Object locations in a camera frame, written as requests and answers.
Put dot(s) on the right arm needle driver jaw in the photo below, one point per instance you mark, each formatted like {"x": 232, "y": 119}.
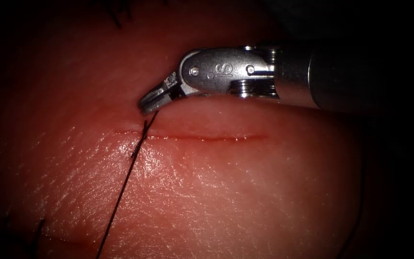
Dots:
{"x": 158, "y": 89}
{"x": 158, "y": 103}

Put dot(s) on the right arm needle driver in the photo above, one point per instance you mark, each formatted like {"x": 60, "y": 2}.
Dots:
{"x": 221, "y": 70}

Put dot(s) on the black thread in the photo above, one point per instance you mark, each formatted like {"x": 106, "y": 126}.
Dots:
{"x": 122, "y": 192}

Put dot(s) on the dark right arm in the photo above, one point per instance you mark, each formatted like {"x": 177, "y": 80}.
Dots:
{"x": 336, "y": 79}

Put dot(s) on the black stitching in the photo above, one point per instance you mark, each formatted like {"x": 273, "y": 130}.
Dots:
{"x": 117, "y": 18}
{"x": 37, "y": 237}

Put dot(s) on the tissue pad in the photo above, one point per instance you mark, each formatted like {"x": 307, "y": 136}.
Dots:
{"x": 210, "y": 180}

